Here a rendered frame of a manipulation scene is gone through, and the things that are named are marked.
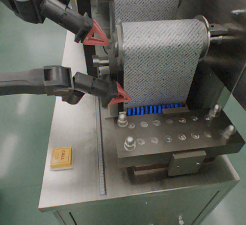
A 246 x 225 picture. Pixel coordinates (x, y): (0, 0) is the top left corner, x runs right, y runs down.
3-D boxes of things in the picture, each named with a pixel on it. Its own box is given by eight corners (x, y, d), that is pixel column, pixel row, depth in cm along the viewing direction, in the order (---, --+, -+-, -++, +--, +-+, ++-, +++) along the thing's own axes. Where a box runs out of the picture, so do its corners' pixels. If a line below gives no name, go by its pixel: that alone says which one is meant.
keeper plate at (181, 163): (166, 170, 67) (172, 153, 59) (194, 167, 68) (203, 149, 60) (169, 177, 65) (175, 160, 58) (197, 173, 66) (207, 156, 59)
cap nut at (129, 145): (123, 142, 61) (123, 132, 58) (134, 140, 61) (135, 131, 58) (124, 152, 58) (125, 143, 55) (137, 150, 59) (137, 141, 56)
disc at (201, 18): (183, 50, 74) (192, 8, 64) (184, 50, 74) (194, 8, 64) (200, 71, 63) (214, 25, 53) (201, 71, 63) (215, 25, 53)
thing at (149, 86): (123, 109, 73) (123, 67, 60) (184, 103, 75) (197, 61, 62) (123, 110, 72) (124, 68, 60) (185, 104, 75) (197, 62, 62)
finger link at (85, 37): (103, 56, 62) (75, 40, 58) (102, 46, 67) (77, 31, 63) (115, 38, 59) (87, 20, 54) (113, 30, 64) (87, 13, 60)
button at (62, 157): (53, 151, 73) (52, 148, 72) (72, 149, 74) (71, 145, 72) (51, 168, 68) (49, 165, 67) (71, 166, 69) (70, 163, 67)
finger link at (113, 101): (126, 110, 69) (102, 103, 65) (124, 96, 74) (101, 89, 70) (137, 97, 65) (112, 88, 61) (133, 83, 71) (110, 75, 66)
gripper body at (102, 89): (106, 109, 64) (85, 103, 61) (104, 89, 71) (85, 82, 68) (116, 95, 60) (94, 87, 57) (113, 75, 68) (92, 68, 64)
